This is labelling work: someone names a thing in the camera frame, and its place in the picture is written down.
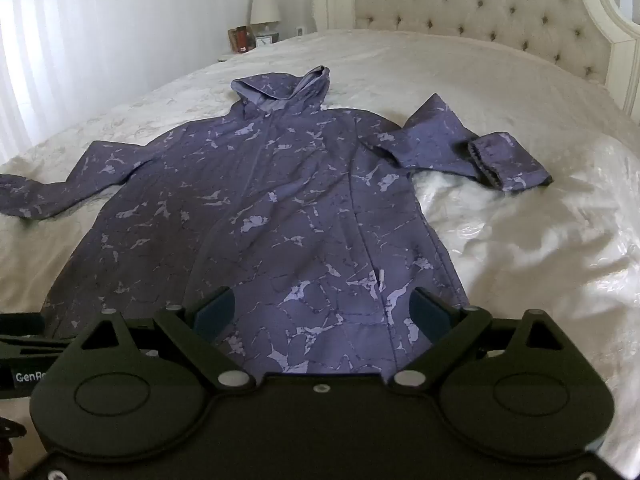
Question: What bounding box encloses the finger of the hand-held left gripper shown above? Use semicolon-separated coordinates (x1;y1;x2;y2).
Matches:
0;312;76;361

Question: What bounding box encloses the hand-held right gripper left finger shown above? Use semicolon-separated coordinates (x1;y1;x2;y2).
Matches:
79;286;247;392

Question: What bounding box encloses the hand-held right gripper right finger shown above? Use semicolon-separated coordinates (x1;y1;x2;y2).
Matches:
392;286;564;392

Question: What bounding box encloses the purple patterned hooded jacket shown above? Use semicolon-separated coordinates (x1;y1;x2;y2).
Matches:
0;65;554;377

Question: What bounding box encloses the bed with white bedspread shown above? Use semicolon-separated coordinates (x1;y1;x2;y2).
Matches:
0;27;640;477

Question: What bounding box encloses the white sheer curtain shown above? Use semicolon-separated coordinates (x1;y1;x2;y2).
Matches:
0;0;58;166

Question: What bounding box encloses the white table lamp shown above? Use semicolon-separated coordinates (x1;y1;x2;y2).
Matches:
249;0;281;37

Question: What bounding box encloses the cream tufted headboard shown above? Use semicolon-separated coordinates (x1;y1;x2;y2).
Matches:
307;0;640;117

